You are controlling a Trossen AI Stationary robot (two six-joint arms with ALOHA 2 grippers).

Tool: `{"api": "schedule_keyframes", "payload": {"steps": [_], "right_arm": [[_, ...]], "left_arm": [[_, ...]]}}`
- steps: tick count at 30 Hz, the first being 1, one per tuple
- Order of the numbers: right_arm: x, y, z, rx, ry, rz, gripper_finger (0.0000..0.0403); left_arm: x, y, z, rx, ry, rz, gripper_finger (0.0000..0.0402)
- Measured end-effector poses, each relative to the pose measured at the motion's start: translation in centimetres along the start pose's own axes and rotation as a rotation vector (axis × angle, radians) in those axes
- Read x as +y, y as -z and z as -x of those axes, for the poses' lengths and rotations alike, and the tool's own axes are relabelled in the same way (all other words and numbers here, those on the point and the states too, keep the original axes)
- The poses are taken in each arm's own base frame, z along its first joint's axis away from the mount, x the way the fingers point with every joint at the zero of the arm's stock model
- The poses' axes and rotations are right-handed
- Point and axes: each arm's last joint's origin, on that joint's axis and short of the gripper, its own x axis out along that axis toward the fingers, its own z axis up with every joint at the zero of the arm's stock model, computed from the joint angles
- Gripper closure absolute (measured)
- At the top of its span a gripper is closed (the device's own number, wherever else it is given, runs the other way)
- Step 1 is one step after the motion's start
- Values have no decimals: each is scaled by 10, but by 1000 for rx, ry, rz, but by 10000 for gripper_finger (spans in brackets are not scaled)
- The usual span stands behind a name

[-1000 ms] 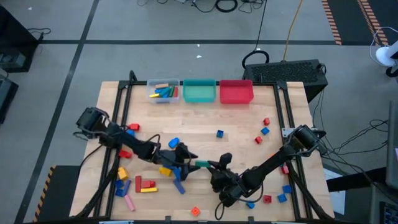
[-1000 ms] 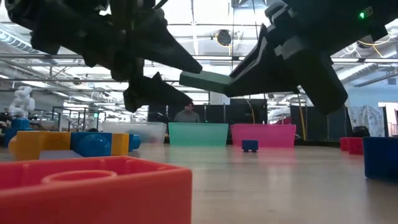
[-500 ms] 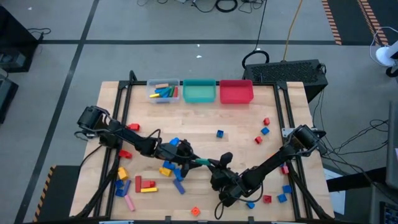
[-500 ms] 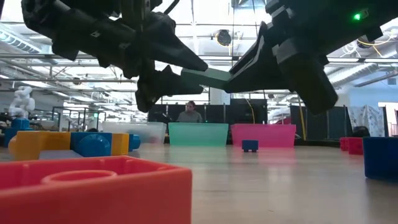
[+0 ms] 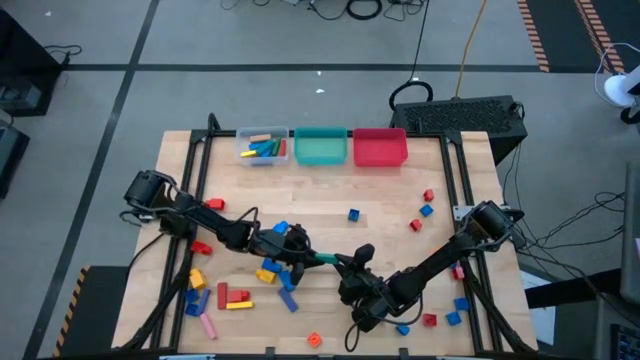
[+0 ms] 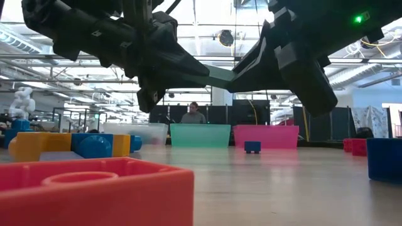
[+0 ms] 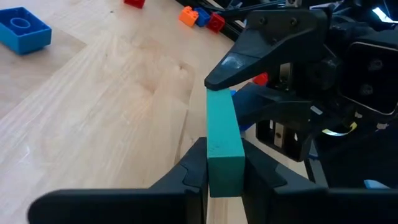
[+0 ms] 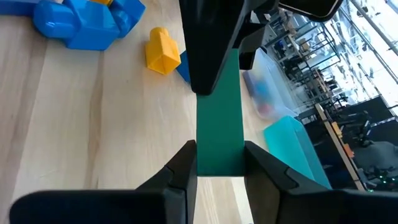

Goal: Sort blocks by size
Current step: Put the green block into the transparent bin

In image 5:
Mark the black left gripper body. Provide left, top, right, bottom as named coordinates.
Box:
left=259, top=229, right=311, bottom=266

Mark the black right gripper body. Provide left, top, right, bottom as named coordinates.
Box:
left=339, top=269, right=401, bottom=331

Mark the long purple-blue block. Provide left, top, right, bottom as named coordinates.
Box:
left=196, top=288, right=212, bottom=317
left=277, top=287, right=300, bottom=314

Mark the long pink block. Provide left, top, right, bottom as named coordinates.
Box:
left=199, top=312, right=219, bottom=341

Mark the teal plastic bin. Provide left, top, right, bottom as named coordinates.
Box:
left=293, top=126, right=349, bottom=167

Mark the red plastic bin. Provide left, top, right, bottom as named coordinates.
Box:
left=352, top=127, right=409, bottom=168

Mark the clear plastic bin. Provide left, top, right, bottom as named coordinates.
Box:
left=234, top=125, right=291, bottom=167

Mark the black computer case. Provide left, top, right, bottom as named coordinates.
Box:
left=389, top=94, right=529, bottom=166

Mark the white paper sheet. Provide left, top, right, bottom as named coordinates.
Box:
left=519, top=269, right=557, bottom=332

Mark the black hazard-striped floor mat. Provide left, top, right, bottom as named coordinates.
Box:
left=52, top=264, right=132, bottom=359

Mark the black flat board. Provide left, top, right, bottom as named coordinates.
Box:
left=524, top=268, right=624, bottom=310

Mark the black keyboard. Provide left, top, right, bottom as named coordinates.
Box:
left=610, top=323, right=640, bottom=360

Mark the grey equipment box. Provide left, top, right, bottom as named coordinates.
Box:
left=0, top=112, right=31, bottom=200

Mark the black orange-striped floor mat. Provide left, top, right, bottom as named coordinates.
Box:
left=516, top=0, right=640, bottom=75

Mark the white round device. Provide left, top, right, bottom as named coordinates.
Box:
left=593, top=42, right=640, bottom=125

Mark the black cabinet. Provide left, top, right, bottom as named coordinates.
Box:
left=0, top=8, right=65, bottom=119

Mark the black aluminium table frame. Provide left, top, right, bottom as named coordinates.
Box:
left=112, top=112, right=539, bottom=354

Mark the black hanging cable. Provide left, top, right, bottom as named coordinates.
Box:
left=388, top=0, right=435, bottom=114

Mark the yellow hanging cable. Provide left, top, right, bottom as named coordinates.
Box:
left=453, top=0, right=489, bottom=99

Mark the coiled black cable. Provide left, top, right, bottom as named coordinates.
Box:
left=346, top=0, right=384, bottom=22

